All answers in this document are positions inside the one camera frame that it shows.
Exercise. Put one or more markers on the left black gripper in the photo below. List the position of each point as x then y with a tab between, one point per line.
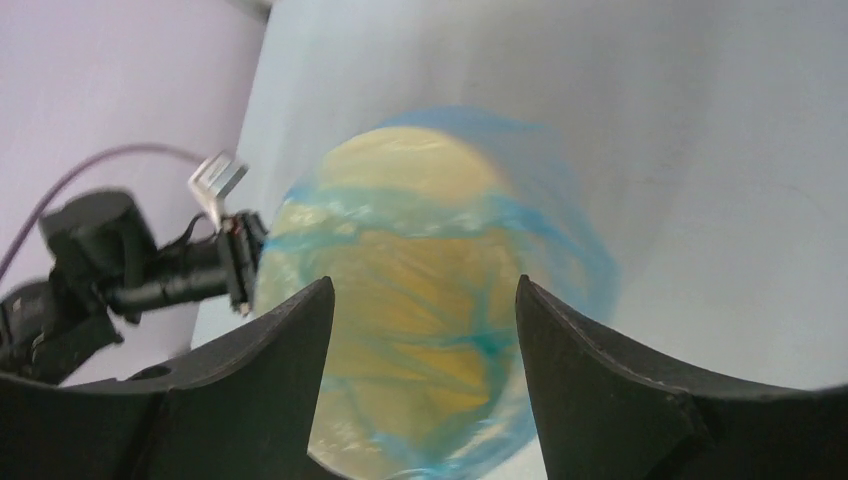
240	242

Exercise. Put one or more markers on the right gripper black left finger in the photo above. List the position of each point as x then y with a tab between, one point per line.
239	407

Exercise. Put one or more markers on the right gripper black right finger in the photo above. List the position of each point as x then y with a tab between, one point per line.
608	407

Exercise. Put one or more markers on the yellow cartoon trash bin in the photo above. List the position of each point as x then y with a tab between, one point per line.
411	298

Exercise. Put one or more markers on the blue plastic trash bag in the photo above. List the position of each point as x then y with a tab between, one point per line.
424	212

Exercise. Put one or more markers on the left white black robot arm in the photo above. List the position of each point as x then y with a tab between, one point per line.
106	263

